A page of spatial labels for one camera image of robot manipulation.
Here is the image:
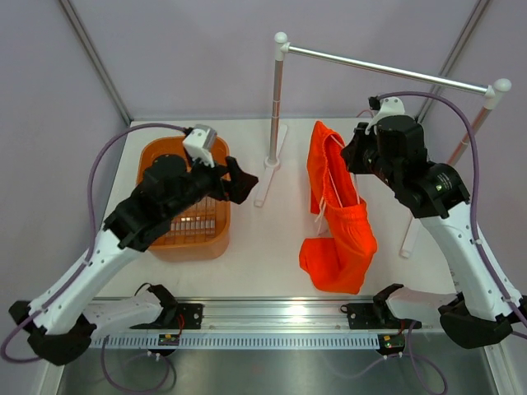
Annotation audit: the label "silver clothes rack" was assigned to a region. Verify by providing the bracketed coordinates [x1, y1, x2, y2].
[253, 31, 512, 259]

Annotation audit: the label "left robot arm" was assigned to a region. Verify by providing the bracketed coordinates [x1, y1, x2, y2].
[9, 155, 259, 366]

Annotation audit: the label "white slotted cable duct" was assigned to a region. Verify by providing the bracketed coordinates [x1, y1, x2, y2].
[91, 331, 380, 350]

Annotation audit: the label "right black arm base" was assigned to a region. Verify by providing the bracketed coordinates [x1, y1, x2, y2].
[339, 283, 412, 330]

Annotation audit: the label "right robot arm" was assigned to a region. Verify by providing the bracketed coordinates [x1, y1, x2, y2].
[341, 115, 526, 349]

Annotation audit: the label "pink clothes hanger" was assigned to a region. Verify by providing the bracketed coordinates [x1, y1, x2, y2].
[306, 120, 373, 239]

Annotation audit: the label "orange plastic basket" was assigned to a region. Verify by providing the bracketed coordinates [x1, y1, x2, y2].
[137, 137, 231, 263]

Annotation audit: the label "orange shorts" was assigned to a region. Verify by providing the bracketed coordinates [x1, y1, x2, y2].
[299, 121, 377, 295]

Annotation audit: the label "aluminium mounting rail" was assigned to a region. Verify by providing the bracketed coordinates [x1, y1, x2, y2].
[53, 296, 503, 333]

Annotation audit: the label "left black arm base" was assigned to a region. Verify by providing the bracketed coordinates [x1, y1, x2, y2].
[132, 282, 203, 330]

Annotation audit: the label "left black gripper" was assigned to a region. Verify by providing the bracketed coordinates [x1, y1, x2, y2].
[164, 151, 257, 221]

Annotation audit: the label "purple cable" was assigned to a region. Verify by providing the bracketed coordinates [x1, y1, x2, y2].
[368, 91, 527, 326]
[0, 122, 194, 363]

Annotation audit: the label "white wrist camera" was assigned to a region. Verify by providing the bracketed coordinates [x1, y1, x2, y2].
[365, 96, 406, 135]
[183, 124, 217, 168]

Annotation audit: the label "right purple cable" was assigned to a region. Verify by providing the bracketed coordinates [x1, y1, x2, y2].
[368, 91, 527, 326]

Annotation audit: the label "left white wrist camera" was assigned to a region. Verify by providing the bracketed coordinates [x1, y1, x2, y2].
[183, 124, 217, 168]

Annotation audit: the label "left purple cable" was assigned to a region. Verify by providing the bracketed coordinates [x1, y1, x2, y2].
[0, 122, 194, 363]

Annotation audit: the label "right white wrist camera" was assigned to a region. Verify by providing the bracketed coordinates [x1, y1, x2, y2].
[365, 96, 406, 135]

